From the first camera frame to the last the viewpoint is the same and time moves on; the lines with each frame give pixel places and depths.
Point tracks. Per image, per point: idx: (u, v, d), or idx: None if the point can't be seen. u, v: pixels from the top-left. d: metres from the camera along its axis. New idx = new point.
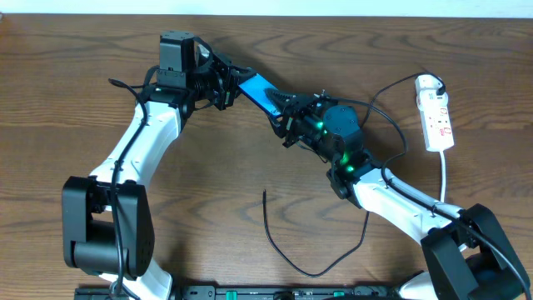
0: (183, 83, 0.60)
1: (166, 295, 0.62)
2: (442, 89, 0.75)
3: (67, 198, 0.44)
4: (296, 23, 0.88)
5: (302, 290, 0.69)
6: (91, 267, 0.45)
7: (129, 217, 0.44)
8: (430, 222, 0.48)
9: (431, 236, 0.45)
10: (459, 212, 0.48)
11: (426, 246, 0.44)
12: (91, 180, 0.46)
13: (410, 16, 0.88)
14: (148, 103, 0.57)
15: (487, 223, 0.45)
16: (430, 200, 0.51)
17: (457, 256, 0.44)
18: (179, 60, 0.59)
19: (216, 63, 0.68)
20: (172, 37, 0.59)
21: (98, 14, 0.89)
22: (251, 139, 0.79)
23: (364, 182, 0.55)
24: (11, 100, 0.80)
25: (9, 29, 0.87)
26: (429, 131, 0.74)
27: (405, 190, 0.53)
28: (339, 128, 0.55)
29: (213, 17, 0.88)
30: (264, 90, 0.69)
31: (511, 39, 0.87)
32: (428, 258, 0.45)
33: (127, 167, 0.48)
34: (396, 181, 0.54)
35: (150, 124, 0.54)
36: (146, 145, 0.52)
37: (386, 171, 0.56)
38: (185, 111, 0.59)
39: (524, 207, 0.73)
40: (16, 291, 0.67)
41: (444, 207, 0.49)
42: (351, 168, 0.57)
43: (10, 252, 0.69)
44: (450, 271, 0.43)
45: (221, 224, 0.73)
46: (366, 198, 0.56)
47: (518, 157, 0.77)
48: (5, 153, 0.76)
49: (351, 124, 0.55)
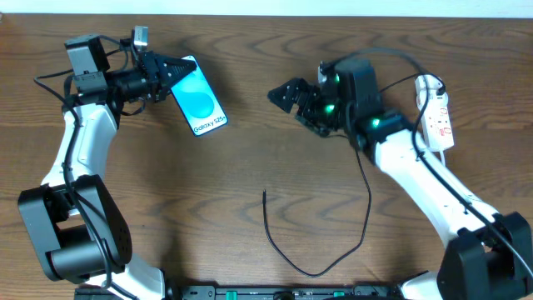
0: (104, 82, 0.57)
1: (161, 289, 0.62)
2: (442, 89, 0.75)
3: (26, 213, 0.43)
4: (296, 23, 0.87)
5: (302, 290, 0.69)
6: (75, 272, 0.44)
7: (96, 208, 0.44)
8: (463, 219, 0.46)
9: (460, 239, 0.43)
10: (494, 216, 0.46)
11: (455, 247, 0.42)
12: (43, 187, 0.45)
13: (412, 16, 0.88)
14: (76, 108, 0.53)
15: (524, 234, 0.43)
16: (466, 194, 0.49)
17: (481, 263, 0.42)
18: (91, 61, 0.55)
19: (141, 66, 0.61)
20: (77, 40, 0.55)
21: (97, 13, 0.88)
22: (251, 139, 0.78)
23: (391, 145, 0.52)
24: (12, 100, 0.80)
25: (8, 29, 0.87)
26: (429, 131, 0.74)
27: (438, 167, 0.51)
28: (359, 77, 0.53)
29: (213, 17, 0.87)
30: (190, 102, 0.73)
31: (511, 39, 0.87)
32: (451, 258, 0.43)
33: (76, 167, 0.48)
34: (429, 155, 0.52)
35: (83, 126, 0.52)
36: (87, 142, 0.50)
37: (416, 136, 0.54)
38: (114, 107, 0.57)
39: (524, 207, 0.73)
40: (17, 290, 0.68)
41: (479, 207, 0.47)
42: (377, 122, 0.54)
43: (10, 252, 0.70)
44: (470, 277, 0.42)
45: (221, 224, 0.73)
46: (390, 163, 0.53)
47: (518, 156, 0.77)
48: (5, 154, 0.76)
49: (368, 73, 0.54)
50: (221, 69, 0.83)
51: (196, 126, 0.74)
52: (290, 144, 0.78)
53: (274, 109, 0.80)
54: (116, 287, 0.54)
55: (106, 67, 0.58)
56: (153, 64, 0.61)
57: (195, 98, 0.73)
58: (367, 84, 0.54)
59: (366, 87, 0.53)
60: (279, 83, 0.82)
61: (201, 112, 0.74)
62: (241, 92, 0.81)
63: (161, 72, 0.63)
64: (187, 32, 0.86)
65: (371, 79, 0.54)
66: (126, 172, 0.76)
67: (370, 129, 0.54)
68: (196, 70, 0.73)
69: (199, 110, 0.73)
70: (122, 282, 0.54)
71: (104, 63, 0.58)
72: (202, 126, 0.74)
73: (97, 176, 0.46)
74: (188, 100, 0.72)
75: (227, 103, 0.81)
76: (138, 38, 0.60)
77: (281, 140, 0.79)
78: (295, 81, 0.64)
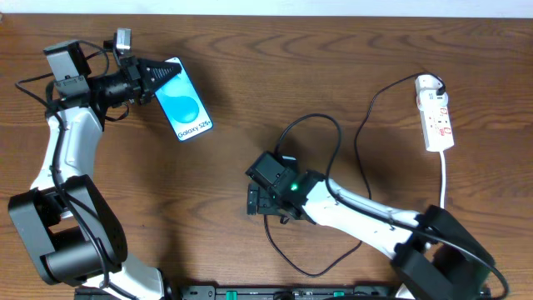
0: (86, 86, 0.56)
1: (160, 288, 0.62)
2: (442, 89, 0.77)
3: (17, 218, 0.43)
4: (296, 23, 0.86)
5: (302, 290, 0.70)
6: (72, 275, 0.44)
7: (87, 207, 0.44)
8: (391, 236, 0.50)
9: (397, 257, 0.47)
10: (416, 218, 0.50)
11: (397, 266, 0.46)
12: (33, 192, 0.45)
13: (413, 16, 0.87)
14: (60, 112, 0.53)
15: (442, 220, 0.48)
16: (386, 210, 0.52)
17: (426, 264, 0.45)
18: (72, 65, 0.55)
19: (122, 72, 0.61)
20: (56, 46, 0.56)
21: (94, 13, 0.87)
22: (251, 139, 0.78)
23: (312, 202, 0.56)
24: (10, 101, 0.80)
25: (7, 29, 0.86)
26: (429, 131, 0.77)
27: (355, 202, 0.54)
28: (261, 170, 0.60)
29: (211, 17, 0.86)
30: (175, 106, 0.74)
31: (514, 39, 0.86)
32: (403, 277, 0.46)
33: (64, 169, 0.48)
34: (345, 194, 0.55)
35: (69, 129, 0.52)
36: (74, 144, 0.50)
37: (330, 181, 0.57)
38: (99, 109, 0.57)
39: (521, 207, 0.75)
40: (20, 291, 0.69)
41: (400, 217, 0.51)
42: (295, 187, 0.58)
43: (11, 252, 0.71)
44: (423, 282, 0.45)
45: (221, 224, 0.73)
46: (321, 217, 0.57)
47: (517, 157, 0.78)
48: (6, 155, 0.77)
49: (269, 162, 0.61)
50: (221, 69, 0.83)
51: (180, 132, 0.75)
52: (291, 143, 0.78)
53: (274, 110, 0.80)
54: (112, 286, 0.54)
55: (87, 70, 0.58)
56: (134, 67, 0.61)
57: (178, 103, 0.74)
58: (270, 167, 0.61)
59: (269, 171, 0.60)
60: (279, 84, 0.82)
61: (185, 117, 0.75)
62: (241, 92, 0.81)
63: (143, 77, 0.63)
64: (186, 32, 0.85)
65: (270, 162, 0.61)
66: (125, 172, 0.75)
67: (291, 198, 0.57)
68: (181, 72, 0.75)
69: (182, 115, 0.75)
70: (121, 281, 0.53)
71: (86, 67, 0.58)
72: (186, 132, 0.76)
73: (86, 177, 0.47)
74: (171, 103, 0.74)
75: (227, 104, 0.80)
76: (121, 42, 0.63)
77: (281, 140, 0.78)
78: (254, 185, 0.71)
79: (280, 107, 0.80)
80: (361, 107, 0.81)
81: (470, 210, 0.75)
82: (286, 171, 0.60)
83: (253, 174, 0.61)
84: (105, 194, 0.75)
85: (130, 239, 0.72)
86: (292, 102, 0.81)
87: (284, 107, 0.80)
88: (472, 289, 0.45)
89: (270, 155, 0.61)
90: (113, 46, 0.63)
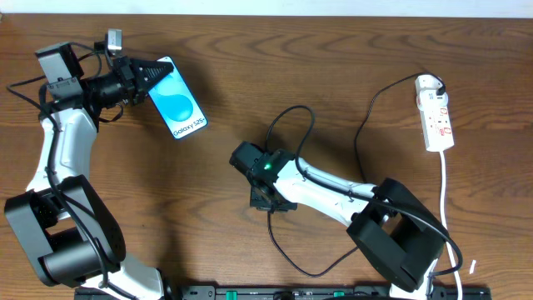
0: (79, 87, 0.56)
1: (160, 287, 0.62)
2: (442, 89, 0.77)
3: (14, 221, 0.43)
4: (296, 23, 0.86)
5: (302, 290, 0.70)
6: (72, 275, 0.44)
7: (84, 207, 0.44)
8: (351, 207, 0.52)
9: (353, 226, 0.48)
10: (372, 190, 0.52)
11: (355, 235, 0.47)
12: (29, 193, 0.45)
13: (413, 16, 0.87)
14: (54, 115, 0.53)
15: (398, 191, 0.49)
16: (346, 182, 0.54)
17: (381, 234, 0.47)
18: (63, 67, 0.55)
19: (117, 72, 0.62)
20: (47, 48, 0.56)
21: (94, 13, 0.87)
22: (251, 139, 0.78)
23: (283, 179, 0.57)
24: (11, 101, 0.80)
25: (7, 29, 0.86)
26: (429, 131, 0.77)
27: (321, 177, 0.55)
28: (241, 158, 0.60)
29: (211, 17, 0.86)
30: (169, 104, 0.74)
31: (515, 39, 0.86)
32: (359, 244, 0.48)
33: (59, 170, 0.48)
34: (312, 170, 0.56)
35: (63, 130, 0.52)
36: (69, 146, 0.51)
37: (300, 160, 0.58)
38: (93, 111, 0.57)
39: (521, 207, 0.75)
40: (19, 291, 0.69)
41: (359, 188, 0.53)
42: (268, 166, 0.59)
43: (11, 252, 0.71)
44: (378, 250, 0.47)
45: (221, 224, 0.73)
46: (292, 193, 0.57)
47: (517, 156, 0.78)
48: (6, 154, 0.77)
49: (250, 151, 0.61)
50: (221, 69, 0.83)
51: (175, 130, 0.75)
52: (291, 143, 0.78)
53: (274, 109, 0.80)
54: (112, 286, 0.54)
55: (80, 72, 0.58)
56: (127, 67, 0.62)
57: (172, 102, 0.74)
58: (248, 152, 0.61)
59: (247, 156, 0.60)
60: (279, 84, 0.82)
61: (179, 115, 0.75)
62: (241, 92, 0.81)
63: (136, 77, 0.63)
64: (186, 32, 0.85)
65: (248, 148, 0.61)
66: (124, 172, 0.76)
67: (265, 177, 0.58)
68: (173, 72, 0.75)
69: (177, 113, 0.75)
70: (120, 281, 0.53)
71: (77, 70, 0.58)
72: (181, 129, 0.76)
73: (82, 177, 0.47)
74: (166, 102, 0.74)
75: (227, 104, 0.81)
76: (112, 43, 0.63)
77: (281, 140, 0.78)
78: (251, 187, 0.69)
79: (280, 107, 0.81)
80: (361, 107, 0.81)
81: (470, 210, 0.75)
82: (264, 155, 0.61)
83: (235, 163, 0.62)
84: (104, 194, 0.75)
85: (130, 239, 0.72)
86: (292, 102, 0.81)
87: (284, 107, 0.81)
88: (422, 255, 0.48)
89: (250, 145, 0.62)
90: (104, 47, 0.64)
